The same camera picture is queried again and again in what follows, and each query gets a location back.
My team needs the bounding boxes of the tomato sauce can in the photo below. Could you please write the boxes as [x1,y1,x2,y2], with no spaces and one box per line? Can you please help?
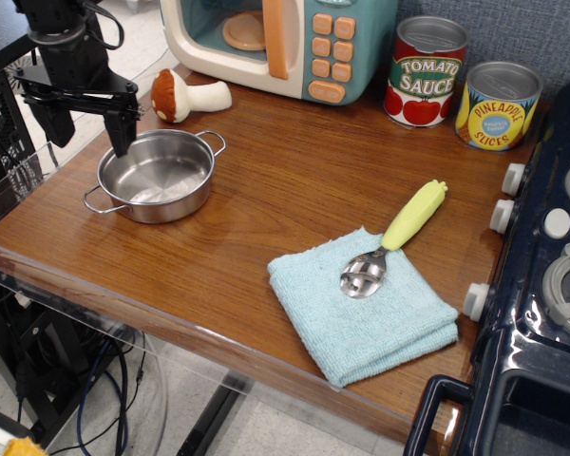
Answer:
[384,15,469,127]

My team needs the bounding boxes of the white stove knob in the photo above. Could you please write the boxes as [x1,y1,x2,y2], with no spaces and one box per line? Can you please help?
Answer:
[502,163,525,197]
[463,283,490,322]
[489,199,515,235]

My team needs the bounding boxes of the clear acrylic table guard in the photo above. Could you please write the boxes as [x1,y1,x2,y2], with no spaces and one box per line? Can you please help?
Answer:
[0,18,409,428]

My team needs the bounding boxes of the yellow sponge object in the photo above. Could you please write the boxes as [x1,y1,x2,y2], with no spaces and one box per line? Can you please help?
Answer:
[2,437,47,456]

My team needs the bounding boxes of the plush mushroom toy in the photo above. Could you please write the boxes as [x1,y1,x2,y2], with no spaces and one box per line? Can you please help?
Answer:
[150,69,232,124]

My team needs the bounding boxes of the black table leg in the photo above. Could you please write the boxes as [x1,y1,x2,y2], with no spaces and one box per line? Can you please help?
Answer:
[176,386,241,456]

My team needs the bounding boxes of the black side desk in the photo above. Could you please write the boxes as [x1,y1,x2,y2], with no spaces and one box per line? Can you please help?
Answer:
[0,0,36,71]

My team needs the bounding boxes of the dark blue toy stove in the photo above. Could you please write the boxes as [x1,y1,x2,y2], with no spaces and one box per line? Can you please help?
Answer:
[405,83,570,455]

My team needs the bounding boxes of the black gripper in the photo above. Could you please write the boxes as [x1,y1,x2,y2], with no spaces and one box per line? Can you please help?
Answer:
[14,28,140,158]

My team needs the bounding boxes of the silver two-handled pot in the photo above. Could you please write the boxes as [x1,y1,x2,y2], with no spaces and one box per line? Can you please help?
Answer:
[83,129,227,224]

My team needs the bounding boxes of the pineapple slices can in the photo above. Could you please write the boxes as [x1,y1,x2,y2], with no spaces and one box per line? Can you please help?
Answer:
[455,61,543,151]

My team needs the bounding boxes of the white stove knob middle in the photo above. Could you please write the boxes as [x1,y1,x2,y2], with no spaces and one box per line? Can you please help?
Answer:
[489,199,515,235]

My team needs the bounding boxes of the white stove knob top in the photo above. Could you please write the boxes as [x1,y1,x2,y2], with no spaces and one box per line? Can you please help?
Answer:
[502,163,525,197]

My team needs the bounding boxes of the teal toy microwave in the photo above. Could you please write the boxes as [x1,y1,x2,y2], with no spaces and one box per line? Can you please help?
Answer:
[160,1,398,105]

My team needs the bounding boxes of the blue cable under table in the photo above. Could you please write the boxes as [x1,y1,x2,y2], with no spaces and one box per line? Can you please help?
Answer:
[75,332,129,456]

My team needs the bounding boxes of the spoon with yellow corn handle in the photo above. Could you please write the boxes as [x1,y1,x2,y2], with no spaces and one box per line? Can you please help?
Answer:
[339,180,448,299]

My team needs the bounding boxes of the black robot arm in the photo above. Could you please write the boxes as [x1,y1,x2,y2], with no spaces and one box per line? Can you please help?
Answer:
[15,1,142,157]

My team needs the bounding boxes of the white stove knob bottom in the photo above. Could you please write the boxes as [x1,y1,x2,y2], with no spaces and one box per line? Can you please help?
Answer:
[463,283,490,322]

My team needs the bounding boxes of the light blue folded cloth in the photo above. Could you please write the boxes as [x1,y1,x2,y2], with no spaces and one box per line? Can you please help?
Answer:
[268,228,458,388]

